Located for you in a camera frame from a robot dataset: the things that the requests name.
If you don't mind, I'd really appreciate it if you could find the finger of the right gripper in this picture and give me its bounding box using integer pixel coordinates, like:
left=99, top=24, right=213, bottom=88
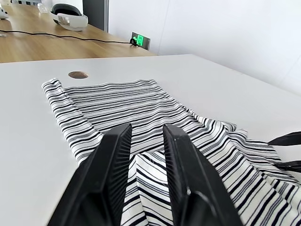
left=267, top=131, right=301, bottom=147
left=274, top=160, right=301, bottom=172

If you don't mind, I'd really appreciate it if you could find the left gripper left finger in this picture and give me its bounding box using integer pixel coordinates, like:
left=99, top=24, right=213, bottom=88
left=48, top=123, right=133, bottom=226

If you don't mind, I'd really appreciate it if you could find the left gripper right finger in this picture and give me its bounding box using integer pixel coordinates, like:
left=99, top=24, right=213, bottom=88
left=162, top=124, right=243, bottom=226

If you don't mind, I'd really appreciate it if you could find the white headset with black strap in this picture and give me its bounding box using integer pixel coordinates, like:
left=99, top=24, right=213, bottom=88
left=49, top=3, right=89, bottom=32

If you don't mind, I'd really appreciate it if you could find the thin black cable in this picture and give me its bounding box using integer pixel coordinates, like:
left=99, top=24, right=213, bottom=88
left=0, top=29, right=139, bottom=47

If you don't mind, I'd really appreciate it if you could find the green exit sign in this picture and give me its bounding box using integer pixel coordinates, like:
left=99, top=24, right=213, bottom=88
left=130, top=31, right=151, bottom=51

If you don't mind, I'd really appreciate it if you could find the black white striped T-shirt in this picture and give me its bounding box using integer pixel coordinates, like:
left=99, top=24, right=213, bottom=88
left=41, top=78, right=301, bottom=226

